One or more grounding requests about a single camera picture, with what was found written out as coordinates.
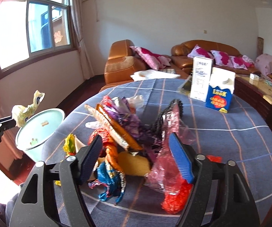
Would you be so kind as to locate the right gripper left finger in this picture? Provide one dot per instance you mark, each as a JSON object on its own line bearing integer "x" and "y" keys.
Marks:
{"x": 36, "y": 204}

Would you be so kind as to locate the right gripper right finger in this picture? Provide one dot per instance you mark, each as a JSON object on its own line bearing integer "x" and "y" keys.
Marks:
{"x": 234, "y": 203}

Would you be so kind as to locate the white printed plastic bag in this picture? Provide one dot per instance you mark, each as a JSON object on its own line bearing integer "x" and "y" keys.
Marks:
{"x": 22, "y": 114}

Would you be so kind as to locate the pink clear plastic bag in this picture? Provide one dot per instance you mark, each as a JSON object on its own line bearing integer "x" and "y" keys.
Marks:
{"x": 172, "y": 124}

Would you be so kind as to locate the purple snack wrapper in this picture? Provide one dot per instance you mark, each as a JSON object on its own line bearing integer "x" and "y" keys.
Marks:
{"x": 119, "y": 109}

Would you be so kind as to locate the light green trash bin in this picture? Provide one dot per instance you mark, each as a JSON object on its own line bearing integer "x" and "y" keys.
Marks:
{"x": 37, "y": 130}

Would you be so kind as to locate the yellow plastic bag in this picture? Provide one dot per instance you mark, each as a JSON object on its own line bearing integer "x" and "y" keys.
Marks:
{"x": 71, "y": 145}

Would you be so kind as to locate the blue plaid tablecloth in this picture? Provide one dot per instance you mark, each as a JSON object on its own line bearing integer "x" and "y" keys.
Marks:
{"x": 240, "y": 135}

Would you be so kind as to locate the blue foil wrapper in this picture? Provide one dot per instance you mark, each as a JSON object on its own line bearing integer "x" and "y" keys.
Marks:
{"x": 113, "y": 180}

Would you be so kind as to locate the orange gold long box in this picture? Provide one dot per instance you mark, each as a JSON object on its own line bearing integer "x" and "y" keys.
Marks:
{"x": 118, "y": 133}

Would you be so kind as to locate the wooden coffee table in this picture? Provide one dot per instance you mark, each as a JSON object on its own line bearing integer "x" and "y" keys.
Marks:
{"x": 256, "y": 93}

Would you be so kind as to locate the blue white Look carton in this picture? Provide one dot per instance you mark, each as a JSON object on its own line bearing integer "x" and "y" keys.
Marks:
{"x": 221, "y": 89}

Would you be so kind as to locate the clear dark snack packet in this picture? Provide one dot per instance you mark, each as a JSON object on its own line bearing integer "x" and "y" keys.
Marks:
{"x": 186, "y": 86}

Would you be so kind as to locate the white tissue box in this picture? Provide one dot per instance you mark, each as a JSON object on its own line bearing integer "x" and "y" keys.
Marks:
{"x": 254, "y": 77}

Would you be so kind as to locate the brown leather chaise sofa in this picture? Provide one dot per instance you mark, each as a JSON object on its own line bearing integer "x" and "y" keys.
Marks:
{"x": 121, "y": 64}

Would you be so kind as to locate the white red plastic bag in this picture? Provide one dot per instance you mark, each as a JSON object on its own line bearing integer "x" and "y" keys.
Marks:
{"x": 136, "y": 101}

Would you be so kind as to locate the tall white milk carton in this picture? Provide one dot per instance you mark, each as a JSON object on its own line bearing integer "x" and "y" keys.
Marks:
{"x": 202, "y": 68}

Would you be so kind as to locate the pink cloth covered chair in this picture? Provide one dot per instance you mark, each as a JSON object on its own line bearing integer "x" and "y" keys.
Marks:
{"x": 264, "y": 64}

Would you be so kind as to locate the pink floral pillow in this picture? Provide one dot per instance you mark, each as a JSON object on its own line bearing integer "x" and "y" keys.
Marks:
{"x": 198, "y": 51}
{"x": 221, "y": 58}
{"x": 238, "y": 62}

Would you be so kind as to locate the checkered cushion on sofa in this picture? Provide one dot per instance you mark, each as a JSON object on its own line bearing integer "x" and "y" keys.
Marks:
{"x": 168, "y": 70}

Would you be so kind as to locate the white folded cloth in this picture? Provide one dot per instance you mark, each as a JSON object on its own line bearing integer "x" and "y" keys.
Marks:
{"x": 152, "y": 74}

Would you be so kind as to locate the brown leather long sofa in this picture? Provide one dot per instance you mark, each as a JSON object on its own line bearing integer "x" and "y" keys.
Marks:
{"x": 180, "y": 52}

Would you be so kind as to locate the beige curtain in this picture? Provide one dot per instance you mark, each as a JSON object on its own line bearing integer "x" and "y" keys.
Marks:
{"x": 76, "y": 15}

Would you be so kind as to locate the pink pillow on chaise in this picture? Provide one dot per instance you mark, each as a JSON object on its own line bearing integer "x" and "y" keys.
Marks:
{"x": 154, "y": 61}

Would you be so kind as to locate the window with brown frame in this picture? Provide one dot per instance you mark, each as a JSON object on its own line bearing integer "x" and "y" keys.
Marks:
{"x": 33, "y": 30}

